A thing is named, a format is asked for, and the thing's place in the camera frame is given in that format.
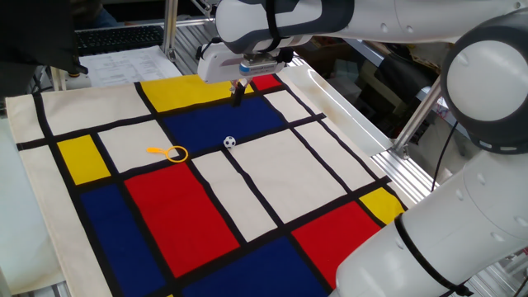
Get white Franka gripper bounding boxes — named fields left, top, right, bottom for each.
left=196, top=40, right=290, bottom=108

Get orange bubble ring wand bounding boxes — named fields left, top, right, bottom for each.
left=146, top=145, right=190, bottom=164

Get printed white paper sheet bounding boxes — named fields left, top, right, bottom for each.
left=78, top=45, right=183, bottom=88

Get black computer keyboard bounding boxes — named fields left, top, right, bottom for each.
left=75, top=25, right=165, bottom=57

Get Mondrian colour block cloth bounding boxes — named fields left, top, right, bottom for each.
left=4, top=73, right=409, bottom=297

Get person in dark clothes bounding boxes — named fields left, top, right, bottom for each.
left=69, top=0, right=120, bottom=30

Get black monitor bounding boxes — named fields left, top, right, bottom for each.
left=0, top=0, right=90, bottom=99

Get silver wrist bracket blue caps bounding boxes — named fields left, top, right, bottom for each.
left=238, top=52, right=286, bottom=78

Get upright aluminium frame post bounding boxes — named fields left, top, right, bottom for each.
left=162, top=0, right=180, bottom=63

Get slanted aluminium frame post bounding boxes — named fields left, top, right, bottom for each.
left=391, top=78, right=443, bottom=160

